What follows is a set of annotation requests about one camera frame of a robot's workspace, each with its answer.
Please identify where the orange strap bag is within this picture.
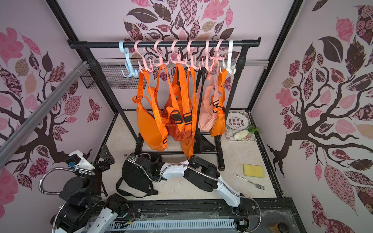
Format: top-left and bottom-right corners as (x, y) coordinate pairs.
(172, 63), (198, 159)

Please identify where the dark orange backpack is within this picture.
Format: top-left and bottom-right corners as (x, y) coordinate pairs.
(162, 64), (192, 141)

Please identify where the bright orange sling bag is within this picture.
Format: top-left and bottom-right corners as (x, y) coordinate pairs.
(210, 70), (227, 137)

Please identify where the salmon pink sling bag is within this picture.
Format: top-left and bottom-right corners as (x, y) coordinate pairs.
(198, 73), (219, 132)

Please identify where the black sling bag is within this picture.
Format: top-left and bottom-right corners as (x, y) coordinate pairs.
(193, 68), (216, 154)

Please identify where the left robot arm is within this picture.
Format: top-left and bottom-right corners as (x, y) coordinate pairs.
(38, 146), (129, 233)

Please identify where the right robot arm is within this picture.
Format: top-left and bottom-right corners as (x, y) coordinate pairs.
(123, 153), (262, 233)

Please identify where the pink plastic hook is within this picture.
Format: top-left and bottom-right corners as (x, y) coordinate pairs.
(170, 39), (185, 65)
(153, 39), (170, 67)
(185, 40), (201, 71)
(134, 40), (153, 72)
(201, 40), (215, 72)
(211, 39), (224, 73)

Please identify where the light blue plastic hook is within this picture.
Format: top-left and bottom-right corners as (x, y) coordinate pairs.
(119, 40), (139, 78)

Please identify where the white plastic hook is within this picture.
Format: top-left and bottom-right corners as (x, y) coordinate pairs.
(222, 40), (236, 75)

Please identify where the pink plastic hook rightmost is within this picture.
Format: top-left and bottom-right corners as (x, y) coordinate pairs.
(211, 39), (224, 73)

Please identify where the white toy radish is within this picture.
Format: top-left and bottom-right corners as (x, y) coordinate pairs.
(233, 130), (249, 140)

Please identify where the white round printed plate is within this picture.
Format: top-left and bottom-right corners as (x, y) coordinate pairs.
(226, 111), (250, 131)

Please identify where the yellow sponge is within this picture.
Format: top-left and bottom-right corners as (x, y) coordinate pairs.
(243, 164), (265, 178)

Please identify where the metal fork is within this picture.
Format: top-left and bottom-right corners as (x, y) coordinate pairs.
(234, 173), (266, 190)

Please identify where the black clothes rack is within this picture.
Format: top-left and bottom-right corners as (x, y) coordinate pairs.
(68, 37), (261, 171)

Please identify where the white slotted cable duct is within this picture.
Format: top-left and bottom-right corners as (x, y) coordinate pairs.
(107, 219), (236, 231)

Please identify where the black wire basket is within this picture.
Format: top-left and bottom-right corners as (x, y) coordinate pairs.
(80, 62), (139, 89)

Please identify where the grey aluminium rail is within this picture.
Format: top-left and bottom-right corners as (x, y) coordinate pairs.
(1, 61), (87, 168)

